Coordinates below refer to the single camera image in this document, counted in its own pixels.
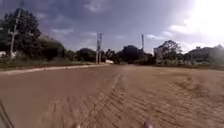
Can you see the small white structure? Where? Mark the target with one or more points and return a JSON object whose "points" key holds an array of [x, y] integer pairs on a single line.
{"points": [[109, 61]]}

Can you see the building with pitched roof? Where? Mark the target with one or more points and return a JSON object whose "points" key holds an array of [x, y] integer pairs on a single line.
{"points": [[206, 54]]}

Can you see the reddish brown brick road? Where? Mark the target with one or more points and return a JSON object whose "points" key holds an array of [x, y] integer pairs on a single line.
{"points": [[133, 93]]}

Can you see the tall double utility pole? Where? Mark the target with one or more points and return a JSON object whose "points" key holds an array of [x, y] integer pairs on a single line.
{"points": [[99, 48]]}

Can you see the tree beside pale building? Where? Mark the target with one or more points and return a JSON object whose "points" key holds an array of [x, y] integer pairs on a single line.
{"points": [[170, 50]]}

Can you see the slim utility pole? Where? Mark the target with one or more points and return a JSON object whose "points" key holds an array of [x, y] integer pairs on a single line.
{"points": [[142, 41]]}

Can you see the pale concrete kerb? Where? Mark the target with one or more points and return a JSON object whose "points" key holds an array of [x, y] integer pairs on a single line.
{"points": [[50, 68]]}

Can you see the row of dark trees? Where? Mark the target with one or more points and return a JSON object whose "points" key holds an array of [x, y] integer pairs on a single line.
{"points": [[126, 54]]}

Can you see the utility pole with crossarms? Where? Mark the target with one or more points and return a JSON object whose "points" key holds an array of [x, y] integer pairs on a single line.
{"points": [[13, 36]]}

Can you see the large dark tree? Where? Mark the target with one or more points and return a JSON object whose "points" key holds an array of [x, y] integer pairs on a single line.
{"points": [[28, 33]]}

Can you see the grass verge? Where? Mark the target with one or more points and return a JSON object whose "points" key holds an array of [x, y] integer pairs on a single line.
{"points": [[30, 63]]}

